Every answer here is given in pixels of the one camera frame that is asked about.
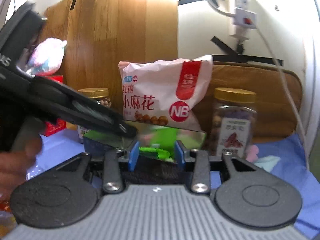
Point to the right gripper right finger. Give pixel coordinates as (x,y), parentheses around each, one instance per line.
(197,162)

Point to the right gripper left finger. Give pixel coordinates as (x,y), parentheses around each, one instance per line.
(114,161)

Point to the light green zip bag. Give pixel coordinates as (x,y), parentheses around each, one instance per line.
(159,137)

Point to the person left hand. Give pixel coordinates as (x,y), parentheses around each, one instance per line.
(14,166)

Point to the pink blue plush toy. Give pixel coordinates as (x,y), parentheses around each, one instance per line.
(47,57)

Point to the black cardboard storage box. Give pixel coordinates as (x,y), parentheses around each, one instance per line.
(156,162)

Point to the nut jar gold lid right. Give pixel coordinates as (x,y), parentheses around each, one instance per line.
(234,117)

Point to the blue patterned tablecloth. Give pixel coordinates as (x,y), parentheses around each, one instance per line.
(275,198)

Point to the pink twisted dough snack bag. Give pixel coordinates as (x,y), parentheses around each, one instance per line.
(165,92)

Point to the brown cushion mat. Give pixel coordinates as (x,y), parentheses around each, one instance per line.
(275,119)

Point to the wooden board backdrop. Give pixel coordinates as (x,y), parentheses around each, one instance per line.
(101,33)

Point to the white power strip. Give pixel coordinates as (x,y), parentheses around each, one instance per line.
(243,19)

